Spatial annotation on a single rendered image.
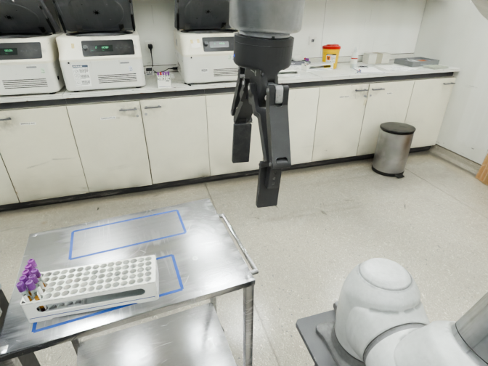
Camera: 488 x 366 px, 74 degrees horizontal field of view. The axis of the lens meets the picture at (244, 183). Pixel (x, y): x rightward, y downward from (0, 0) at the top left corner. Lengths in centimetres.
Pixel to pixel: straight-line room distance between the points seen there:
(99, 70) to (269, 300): 193
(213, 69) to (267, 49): 229
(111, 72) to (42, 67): 43
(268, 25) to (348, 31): 348
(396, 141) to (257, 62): 292
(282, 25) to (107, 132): 242
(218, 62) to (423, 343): 237
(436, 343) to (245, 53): 54
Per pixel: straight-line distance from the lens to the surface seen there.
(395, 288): 75
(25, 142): 289
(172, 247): 103
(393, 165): 338
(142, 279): 86
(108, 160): 284
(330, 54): 342
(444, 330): 68
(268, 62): 41
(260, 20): 40
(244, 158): 57
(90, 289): 89
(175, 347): 146
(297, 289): 203
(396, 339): 73
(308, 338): 96
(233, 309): 191
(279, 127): 39
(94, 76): 266
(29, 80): 274
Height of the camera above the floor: 147
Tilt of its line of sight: 29 degrees down
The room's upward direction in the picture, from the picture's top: straight up
